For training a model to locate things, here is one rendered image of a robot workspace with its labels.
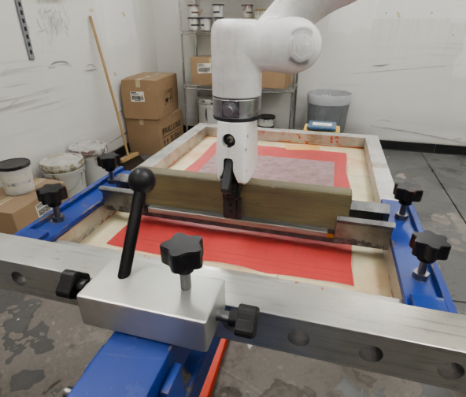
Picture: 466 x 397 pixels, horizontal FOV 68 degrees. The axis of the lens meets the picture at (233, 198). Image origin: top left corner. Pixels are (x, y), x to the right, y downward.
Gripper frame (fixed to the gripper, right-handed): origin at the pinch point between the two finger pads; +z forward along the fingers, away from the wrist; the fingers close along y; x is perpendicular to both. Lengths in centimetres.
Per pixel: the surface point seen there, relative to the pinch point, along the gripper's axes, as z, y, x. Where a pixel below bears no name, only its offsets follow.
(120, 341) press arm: -2.6, -34.2, 1.6
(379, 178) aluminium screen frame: 2.6, 24.1, -26.3
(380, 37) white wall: -16, 367, -56
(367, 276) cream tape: 6.1, -7.2, -22.5
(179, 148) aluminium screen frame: 3.1, 32.9, 25.4
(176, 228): 6.1, -2.1, 11.0
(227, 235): 6.1, -1.9, 1.1
